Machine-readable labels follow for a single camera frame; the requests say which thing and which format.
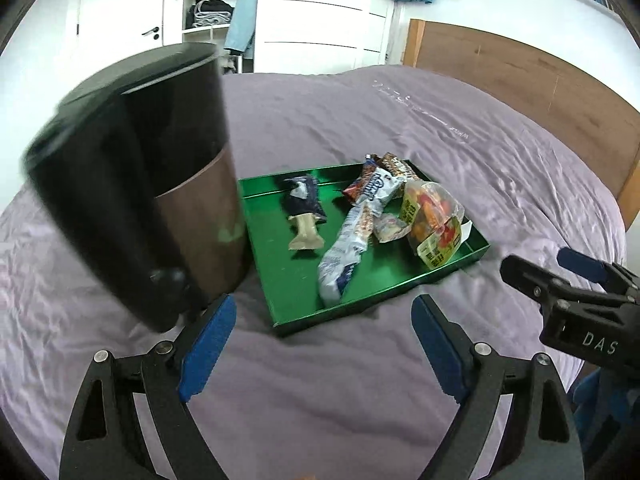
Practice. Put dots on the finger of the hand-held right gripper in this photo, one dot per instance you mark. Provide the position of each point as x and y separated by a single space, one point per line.
580 260
525 272

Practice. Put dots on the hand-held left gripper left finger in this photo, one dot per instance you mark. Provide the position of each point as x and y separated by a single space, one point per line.
207 345

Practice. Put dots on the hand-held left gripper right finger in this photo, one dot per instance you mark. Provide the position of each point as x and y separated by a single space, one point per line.
440 350

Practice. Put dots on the clear gummy candy bag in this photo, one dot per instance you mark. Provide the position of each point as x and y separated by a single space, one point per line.
435 220

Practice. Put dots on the green metal tray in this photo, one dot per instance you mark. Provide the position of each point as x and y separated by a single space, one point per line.
285 260

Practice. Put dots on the pastel candy packet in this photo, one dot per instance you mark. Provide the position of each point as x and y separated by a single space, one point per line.
390 227

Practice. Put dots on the long blue white snack bag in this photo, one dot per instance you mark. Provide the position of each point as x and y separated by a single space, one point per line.
345 250

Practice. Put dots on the small beige snack packet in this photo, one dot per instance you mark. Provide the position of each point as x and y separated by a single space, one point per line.
305 234

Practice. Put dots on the brown oat snack packet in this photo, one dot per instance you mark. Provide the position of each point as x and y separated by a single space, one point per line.
400 165

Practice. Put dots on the short blue white snack bag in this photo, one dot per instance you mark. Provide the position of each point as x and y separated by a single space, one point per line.
380 185

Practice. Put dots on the dark blue snack packet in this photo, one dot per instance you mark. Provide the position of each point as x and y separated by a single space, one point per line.
305 197

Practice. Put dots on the orange-edged biscuit packet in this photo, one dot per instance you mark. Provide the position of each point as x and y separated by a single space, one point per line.
352 191

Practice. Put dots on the blue cloth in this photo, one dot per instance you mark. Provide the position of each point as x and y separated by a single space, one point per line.
610 420

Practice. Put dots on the wooden headboard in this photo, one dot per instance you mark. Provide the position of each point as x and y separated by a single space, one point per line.
525 80

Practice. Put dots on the purple bed sheet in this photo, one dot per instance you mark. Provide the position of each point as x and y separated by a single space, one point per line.
350 120

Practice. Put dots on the grey folded clothes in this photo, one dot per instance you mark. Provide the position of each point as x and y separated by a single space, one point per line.
230 64

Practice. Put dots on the white wardrobe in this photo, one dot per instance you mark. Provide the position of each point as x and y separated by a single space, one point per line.
320 20

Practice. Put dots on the hanging blue-grey jacket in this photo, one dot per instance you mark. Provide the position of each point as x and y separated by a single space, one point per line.
242 15

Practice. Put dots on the black and grey clothes stack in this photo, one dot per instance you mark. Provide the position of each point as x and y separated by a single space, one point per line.
210 12

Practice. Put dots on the white door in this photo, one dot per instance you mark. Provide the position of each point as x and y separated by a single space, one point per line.
120 0

